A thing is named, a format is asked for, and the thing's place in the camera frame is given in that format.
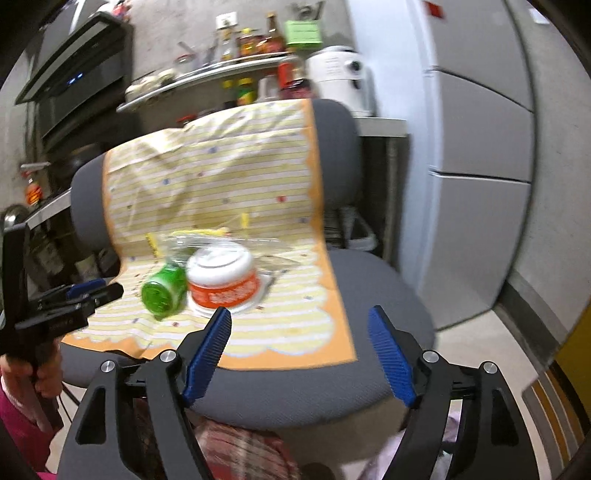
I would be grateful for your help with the dark sauce bottle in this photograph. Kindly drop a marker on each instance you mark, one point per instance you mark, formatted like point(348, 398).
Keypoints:
point(228, 94)

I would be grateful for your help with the grey refrigerator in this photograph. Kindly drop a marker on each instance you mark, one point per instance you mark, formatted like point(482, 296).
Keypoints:
point(475, 138)

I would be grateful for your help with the red seasoning container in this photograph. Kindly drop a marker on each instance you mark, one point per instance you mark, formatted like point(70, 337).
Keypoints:
point(293, 78)

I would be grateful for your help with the person's left forearm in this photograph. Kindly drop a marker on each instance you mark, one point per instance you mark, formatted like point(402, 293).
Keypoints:
point(18, 415)

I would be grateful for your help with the brown glass bottle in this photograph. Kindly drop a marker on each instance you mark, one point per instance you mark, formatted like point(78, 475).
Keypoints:
point(273, 34)

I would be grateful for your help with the red-label glass sauce bottle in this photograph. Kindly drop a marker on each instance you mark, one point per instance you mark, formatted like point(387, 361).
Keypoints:
point(33, 191)

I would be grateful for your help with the green plastic bottle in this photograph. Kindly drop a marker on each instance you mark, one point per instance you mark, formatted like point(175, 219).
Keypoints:
point(161, 290)

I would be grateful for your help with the white orange-label noodle bowl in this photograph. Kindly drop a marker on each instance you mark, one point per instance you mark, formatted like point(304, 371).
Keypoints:
point(221, 286)

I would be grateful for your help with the steel wall shelf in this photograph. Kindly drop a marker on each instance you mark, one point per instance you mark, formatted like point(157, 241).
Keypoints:
point(207, 76)

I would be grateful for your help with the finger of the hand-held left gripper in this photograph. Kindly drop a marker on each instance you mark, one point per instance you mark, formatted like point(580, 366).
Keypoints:
point(85, 289)
point(108, 293)

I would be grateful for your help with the yellow-lid green jar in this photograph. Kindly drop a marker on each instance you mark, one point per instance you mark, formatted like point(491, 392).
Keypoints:
point(246, 92)

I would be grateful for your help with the striped floor mat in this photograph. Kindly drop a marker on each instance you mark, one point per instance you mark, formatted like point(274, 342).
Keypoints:
point(554, 415)

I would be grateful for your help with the green box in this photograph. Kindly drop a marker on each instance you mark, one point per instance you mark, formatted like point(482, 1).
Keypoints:
point(302, 33)

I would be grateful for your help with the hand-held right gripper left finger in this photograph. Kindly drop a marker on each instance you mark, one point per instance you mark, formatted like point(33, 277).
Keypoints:
point(207, 355)

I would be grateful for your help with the person's left hand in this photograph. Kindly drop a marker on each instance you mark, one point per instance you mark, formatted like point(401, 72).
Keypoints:
point(48, 374)

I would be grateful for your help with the white rice cooker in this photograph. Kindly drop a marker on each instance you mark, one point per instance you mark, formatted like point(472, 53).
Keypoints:
point(337, 74)

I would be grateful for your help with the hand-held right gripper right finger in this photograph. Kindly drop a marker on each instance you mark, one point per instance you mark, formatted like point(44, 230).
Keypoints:
point(392, 364)

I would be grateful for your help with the metal pot lid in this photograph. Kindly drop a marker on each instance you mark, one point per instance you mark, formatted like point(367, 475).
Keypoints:
point(14, 214)

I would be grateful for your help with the person's plaid pants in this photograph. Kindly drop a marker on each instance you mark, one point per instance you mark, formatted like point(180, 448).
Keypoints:
point(240, 452)

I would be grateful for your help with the yellow striped dotted mat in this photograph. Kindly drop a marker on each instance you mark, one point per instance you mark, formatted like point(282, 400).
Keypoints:
point(240, 157)

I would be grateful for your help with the clear plastic wrapper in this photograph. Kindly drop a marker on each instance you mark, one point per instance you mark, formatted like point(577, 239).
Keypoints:
point(272, 251)

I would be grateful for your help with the steel kitchen counter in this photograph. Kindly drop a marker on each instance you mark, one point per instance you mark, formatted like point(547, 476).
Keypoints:
point(46, 207)

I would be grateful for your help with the black range hood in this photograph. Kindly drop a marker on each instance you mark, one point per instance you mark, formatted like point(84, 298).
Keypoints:
point(78, 60)

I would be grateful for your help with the grey office chair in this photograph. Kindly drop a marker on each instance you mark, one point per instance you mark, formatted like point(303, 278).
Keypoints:
point(300, 397)

